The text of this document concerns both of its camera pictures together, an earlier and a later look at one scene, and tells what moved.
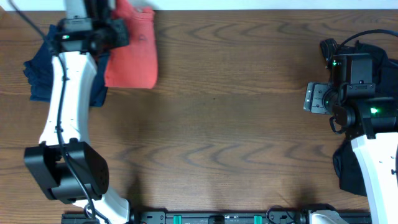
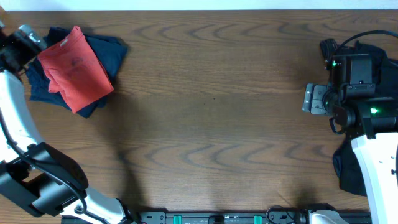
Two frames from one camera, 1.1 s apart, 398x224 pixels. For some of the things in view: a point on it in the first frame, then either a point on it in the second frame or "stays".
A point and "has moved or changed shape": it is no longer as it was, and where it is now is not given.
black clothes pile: x=385 y=80 stays
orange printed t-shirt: x=134 y=66 has moved or changed shape
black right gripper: x=314 y=98 stays
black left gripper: x=120 y=27 -> x=32 y=49
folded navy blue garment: x=37 y=71 stays
